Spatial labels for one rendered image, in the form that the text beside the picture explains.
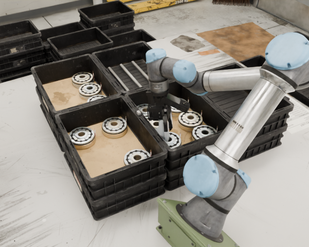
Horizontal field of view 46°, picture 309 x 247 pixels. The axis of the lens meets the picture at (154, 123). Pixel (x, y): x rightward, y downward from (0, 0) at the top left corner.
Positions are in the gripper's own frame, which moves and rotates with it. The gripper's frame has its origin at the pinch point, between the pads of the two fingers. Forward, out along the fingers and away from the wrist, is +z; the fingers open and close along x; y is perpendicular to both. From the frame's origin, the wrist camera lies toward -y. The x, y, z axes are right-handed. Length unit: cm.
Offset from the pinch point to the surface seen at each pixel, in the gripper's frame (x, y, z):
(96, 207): 33.6, 21.9, 9.8
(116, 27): -168, 70, -3
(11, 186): 24, 61, 10
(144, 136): 7.2, 8.4, -3.5
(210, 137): 9.1, -16.9, -4.3
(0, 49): -106, 139, -8
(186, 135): -3.4, -6.4, 2.2
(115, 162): 17.2, 18.6, 2.0
